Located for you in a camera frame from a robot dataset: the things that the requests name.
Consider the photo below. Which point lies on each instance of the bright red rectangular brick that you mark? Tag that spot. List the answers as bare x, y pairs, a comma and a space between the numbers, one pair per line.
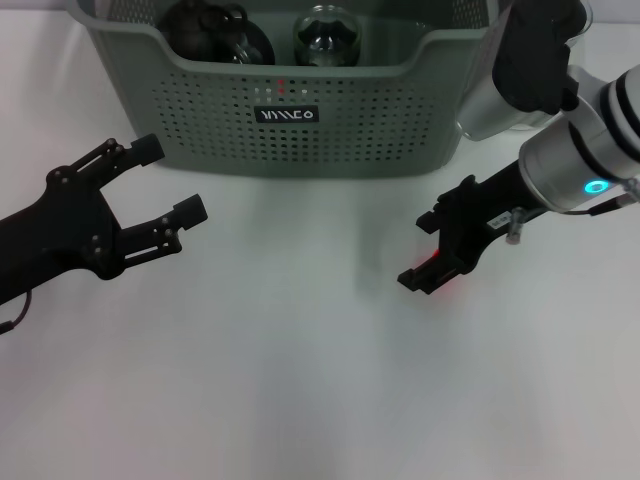
428, 258

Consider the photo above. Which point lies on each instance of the glass carafe black lid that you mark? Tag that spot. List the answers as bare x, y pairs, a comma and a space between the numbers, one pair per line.
586, 12

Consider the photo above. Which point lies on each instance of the dark clay teapot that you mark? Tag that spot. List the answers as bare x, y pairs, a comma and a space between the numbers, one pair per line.
187, 32

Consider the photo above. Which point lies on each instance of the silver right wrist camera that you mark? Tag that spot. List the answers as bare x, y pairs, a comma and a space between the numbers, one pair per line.
530, 65

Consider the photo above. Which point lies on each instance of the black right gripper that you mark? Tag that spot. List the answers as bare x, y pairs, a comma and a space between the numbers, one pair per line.
480, 210

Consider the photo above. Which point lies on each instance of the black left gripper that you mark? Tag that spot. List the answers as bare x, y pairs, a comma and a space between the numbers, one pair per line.
65, 235

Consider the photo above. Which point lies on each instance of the grey-green perforated storage bin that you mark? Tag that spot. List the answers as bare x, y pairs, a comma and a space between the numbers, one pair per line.
300, 145

